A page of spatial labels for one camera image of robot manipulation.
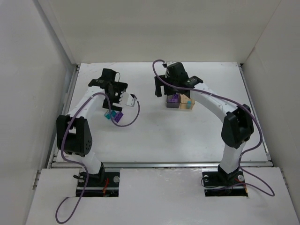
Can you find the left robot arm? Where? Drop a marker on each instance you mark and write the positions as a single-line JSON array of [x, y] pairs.
[[74, 138]]

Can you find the orange transparent container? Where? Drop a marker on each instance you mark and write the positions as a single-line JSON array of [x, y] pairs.
[[186, 103]]

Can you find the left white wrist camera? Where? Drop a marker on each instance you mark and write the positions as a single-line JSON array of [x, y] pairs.
[[125, 99]]

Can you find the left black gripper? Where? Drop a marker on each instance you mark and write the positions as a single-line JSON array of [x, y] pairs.
[[112, 98]]

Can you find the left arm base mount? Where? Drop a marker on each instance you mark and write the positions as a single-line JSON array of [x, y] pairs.
[[104, 184]]

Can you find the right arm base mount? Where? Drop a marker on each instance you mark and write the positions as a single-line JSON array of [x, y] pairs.
[[217, 184]]

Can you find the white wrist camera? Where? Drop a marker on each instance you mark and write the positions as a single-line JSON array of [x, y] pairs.
[[125, 99], [167, 65]]

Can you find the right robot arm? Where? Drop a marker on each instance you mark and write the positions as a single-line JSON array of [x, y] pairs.
[[237, 124]]

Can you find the grey transparent container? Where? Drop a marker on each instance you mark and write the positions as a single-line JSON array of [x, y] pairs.
[[173, 105]]

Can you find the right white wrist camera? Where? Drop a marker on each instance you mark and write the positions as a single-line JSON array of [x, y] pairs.
[[167, 65]]

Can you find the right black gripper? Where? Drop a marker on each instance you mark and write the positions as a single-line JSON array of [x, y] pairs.
[[169, 85]]

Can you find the purple printed lego brick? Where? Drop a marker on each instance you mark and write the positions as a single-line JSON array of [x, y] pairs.
[[175, 98]]

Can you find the aluminium rail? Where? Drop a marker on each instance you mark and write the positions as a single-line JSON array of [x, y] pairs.
[[179, 164]]

